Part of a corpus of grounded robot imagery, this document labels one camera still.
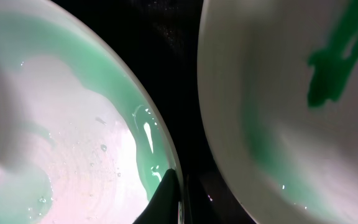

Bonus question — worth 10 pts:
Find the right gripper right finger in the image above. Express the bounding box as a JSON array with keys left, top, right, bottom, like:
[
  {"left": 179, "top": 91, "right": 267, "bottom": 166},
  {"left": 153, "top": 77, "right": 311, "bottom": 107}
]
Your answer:
[{"left": 186, "top": 174, "right": 225, "bottom": 224}]

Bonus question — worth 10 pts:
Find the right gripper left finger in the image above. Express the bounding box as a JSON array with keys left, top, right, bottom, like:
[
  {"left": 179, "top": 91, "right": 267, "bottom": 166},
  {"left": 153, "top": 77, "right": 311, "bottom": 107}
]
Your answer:
[{"left": 134, "top": 169, "right": 181, "bottom": 224}]

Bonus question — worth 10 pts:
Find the white plate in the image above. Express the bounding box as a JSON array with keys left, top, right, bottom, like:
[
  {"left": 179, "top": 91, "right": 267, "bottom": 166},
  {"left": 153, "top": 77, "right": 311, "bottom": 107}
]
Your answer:
[
  {"left": 197, "top": 0, "right": 358, "bottom": 223},
  {"left": 0, "top": 1, "right": 184, "bottom": 224}
]

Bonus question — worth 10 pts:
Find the black round tray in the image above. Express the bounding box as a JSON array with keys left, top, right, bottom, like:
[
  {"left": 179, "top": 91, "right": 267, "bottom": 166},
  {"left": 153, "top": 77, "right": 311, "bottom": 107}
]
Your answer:
[{"left": 51, "top": 0, "right": 257, "bottom": 224}]

